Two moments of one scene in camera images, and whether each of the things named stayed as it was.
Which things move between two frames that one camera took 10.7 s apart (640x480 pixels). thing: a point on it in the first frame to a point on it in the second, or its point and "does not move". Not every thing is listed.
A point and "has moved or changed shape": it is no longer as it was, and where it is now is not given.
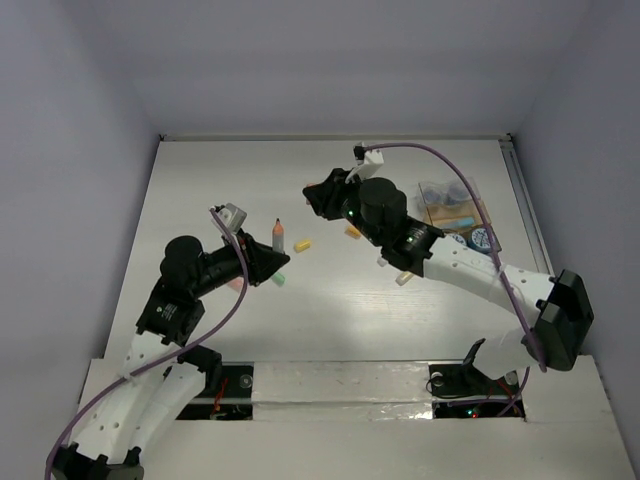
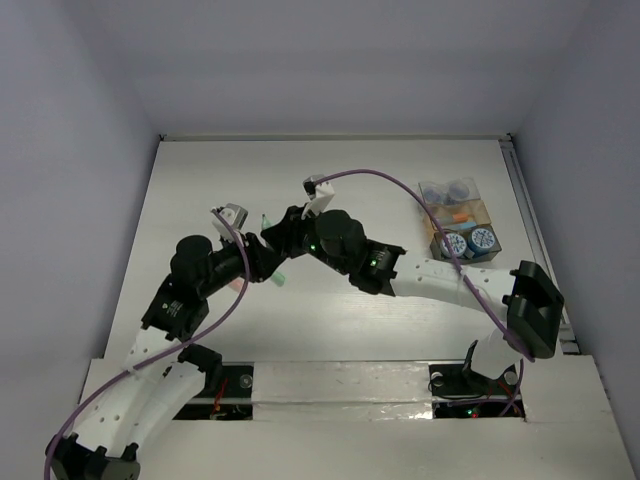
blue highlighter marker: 462,222 does not move
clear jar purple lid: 449,192 does not move
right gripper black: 326,195 to 285,236
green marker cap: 279,279 does not move
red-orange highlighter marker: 278,232 has moved or changed shape
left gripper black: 260,259 does not move
